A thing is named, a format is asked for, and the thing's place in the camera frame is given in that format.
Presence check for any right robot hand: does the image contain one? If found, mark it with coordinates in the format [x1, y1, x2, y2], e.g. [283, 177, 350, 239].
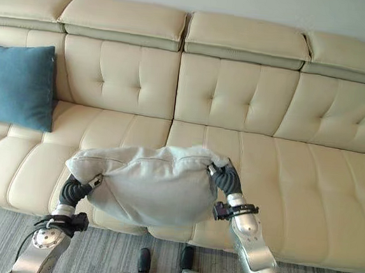
[204, 162, 245, 200]

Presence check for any cream leather sofa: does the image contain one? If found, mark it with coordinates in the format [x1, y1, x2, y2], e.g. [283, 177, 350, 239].
[0, 0, 365, 273]

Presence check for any blue square cushion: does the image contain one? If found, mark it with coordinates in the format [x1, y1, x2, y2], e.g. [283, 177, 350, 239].
[0, 41, 61, 134]

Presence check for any light grey cushion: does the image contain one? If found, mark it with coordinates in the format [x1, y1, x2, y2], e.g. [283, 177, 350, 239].
[60, 134, 231, 234]

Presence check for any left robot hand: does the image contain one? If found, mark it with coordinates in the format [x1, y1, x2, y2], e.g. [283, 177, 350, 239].
[57, 170, 104, 213]

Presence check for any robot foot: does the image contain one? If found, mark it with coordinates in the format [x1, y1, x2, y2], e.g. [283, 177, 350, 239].
[137, 247, 153, 273]
[179, 245, 195, 272]

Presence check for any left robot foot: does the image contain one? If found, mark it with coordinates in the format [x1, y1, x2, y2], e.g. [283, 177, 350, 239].
[137, 247, 153, 273]

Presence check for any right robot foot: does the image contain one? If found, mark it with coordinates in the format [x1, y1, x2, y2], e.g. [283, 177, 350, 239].
[179, 245, 195, 272]

